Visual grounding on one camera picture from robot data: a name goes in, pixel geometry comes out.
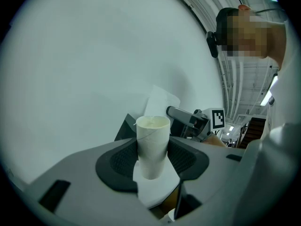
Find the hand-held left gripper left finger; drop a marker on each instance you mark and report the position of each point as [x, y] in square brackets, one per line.
[80, 173]

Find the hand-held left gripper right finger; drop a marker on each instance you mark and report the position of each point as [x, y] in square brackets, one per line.
[207, 159]

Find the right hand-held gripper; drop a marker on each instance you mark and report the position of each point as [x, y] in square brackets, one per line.
[211, 121]

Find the black toilet paper holder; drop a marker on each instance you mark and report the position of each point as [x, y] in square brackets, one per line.
[125, 128]

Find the person's right forearm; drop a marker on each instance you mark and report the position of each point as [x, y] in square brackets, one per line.
[215, 141]

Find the white tissue paper sheet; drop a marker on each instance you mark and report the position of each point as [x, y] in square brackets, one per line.
[160, 102]

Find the small ceiling light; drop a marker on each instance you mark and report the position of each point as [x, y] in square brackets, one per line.
[231, 128]

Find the brown staircase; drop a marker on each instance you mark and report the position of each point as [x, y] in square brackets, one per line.
[254, 133]

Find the white flat paper piece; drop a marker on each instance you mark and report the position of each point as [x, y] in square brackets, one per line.
[157, 192]

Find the person's white shirt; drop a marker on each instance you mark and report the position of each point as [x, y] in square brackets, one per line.
[279, 138]

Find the long ceiling light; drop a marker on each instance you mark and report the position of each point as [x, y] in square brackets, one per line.
[269, 91]

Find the person's head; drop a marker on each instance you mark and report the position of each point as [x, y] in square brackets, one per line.
[254, 34]

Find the black head-mounted camera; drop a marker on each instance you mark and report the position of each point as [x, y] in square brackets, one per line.
[212, 43]

